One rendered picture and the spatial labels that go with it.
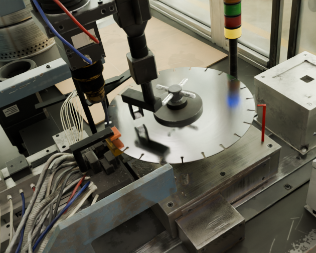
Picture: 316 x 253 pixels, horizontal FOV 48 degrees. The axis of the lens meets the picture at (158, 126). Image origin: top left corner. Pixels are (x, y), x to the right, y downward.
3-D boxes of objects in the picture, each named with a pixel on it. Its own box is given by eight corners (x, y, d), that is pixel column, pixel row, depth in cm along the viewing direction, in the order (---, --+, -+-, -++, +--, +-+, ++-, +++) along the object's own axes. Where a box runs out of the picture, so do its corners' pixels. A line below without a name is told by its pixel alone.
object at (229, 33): (233, 29, 98) (233, 19, 96) (245, 34, 95) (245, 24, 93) (220, 35, 97) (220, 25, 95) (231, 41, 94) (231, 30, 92)
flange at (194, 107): (204, 92, 82) (203, 83, 80) (200, 124, 74) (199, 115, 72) (157, 93, 85) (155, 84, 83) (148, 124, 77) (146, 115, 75)
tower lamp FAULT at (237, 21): (233, 18, 96) (233, 7, 94) (245, 23, 93) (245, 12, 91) (220, 24, 95) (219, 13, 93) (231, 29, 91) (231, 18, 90)
